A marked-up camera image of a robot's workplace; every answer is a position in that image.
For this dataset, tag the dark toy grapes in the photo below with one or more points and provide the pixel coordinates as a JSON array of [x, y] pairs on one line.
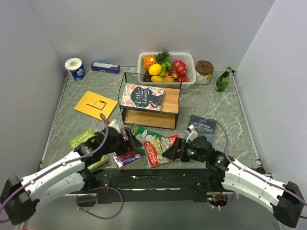
[[146, 77]]

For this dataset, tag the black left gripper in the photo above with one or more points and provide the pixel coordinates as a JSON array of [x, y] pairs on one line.
[[131, 143]]

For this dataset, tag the green toy apple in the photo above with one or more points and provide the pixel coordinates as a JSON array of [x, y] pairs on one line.
[[166, 66]]

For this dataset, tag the orange toy pineapple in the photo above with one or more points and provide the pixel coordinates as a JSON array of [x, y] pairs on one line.
[[155, 58]]

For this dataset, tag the red 13-Storey Treehouse book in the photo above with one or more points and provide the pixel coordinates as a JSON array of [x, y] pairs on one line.
[[155, 148]]

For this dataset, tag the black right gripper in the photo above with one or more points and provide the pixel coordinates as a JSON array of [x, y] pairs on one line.
[[171, 153]]

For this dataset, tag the toilet paper roll blue wrap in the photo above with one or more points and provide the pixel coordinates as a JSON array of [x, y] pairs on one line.
[[75, 68]]

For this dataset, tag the blue 1984 book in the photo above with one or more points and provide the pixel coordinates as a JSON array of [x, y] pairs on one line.
[[200, 127]]

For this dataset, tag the yellow orange toy fruit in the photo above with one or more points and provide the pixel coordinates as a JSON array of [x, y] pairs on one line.
[[155, 69]]

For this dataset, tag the purple back-cover Treehouse book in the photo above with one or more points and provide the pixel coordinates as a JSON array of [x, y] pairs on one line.
[[129, 158]]

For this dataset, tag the pink toy dragon fruit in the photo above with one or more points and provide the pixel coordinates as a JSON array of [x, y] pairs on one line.
[[180, 68]]

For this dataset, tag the yellow thin book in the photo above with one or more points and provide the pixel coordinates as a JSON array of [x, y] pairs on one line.
[[93, 104]]

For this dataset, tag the green back-cover Treehouse book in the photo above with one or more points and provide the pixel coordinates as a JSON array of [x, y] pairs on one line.
[[143, 134]]

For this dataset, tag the white plastic fruit basket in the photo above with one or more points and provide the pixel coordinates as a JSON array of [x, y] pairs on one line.
[[185, 57]]

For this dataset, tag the yellow toy lemon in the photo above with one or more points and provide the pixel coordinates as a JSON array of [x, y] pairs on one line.
[[160, 79]]

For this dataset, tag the green glass bottle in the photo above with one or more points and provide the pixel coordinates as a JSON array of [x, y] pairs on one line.
[[223, 80]]

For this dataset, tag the purple rectangular box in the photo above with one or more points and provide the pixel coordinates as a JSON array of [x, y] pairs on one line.
[[104, 67]]

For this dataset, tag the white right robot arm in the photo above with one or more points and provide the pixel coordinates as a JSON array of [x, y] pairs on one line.
[[285, 201]]

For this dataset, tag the Little Women floral book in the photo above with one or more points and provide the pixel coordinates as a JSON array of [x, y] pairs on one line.
[[145, 98]]

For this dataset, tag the white jar brown lid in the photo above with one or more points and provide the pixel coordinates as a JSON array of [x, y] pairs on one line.
[[204, 70]]

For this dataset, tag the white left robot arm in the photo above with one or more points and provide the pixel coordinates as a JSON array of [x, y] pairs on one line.
[[20, 198]]

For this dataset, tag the black wire wooden shelf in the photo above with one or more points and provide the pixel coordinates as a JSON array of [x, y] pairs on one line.
[[168, 116]]

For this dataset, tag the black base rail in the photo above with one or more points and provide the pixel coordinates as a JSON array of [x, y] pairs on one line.
[[146, 185]]

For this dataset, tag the green 65-Storey Treehouse book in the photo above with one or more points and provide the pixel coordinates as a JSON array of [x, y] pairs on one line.
[[75, 142]]

